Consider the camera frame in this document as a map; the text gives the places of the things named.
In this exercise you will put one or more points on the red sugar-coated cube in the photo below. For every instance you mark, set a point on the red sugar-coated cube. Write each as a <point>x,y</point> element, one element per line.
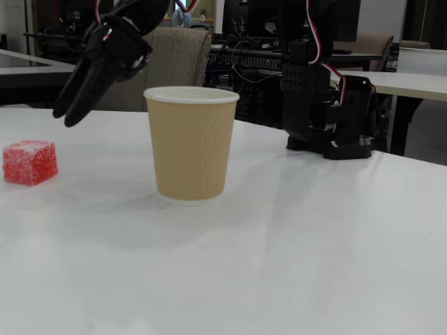
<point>29,164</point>

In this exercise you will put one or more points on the white partition panel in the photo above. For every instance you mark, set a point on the white partition panel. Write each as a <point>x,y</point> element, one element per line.
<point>422,61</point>

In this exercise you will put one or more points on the white table with dark leg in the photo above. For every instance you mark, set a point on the white table with dark leg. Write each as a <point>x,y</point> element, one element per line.
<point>412,83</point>

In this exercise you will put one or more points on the large beige fabric chair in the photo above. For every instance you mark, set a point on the large beige fabric chair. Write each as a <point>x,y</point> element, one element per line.
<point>174,63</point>

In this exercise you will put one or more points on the beige paper cup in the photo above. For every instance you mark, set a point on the beige paper cup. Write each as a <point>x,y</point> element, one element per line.
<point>190,150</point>

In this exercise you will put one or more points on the small beige chair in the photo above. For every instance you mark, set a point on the small beige chair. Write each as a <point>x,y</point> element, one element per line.
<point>415,44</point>
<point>370,45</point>

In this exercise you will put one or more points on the blue round object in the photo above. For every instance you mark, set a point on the blue round object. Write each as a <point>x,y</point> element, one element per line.
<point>181,20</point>

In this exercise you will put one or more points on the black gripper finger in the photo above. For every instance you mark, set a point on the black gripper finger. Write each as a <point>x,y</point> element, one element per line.
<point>68,94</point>
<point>87,97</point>

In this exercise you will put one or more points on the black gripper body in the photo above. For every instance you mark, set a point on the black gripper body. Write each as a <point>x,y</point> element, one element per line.
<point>102,66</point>

